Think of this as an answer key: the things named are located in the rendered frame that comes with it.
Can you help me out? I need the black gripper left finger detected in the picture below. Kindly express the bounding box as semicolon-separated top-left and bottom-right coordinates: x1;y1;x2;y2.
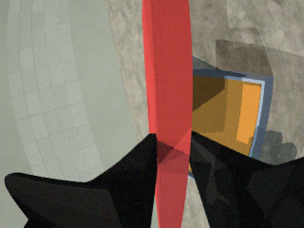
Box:
5;133;158;228

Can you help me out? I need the red lid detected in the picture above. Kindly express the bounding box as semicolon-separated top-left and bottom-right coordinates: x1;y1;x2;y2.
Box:
142;0;193;228

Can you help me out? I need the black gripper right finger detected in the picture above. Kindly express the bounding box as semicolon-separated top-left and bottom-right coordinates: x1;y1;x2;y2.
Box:
189;131;304;228

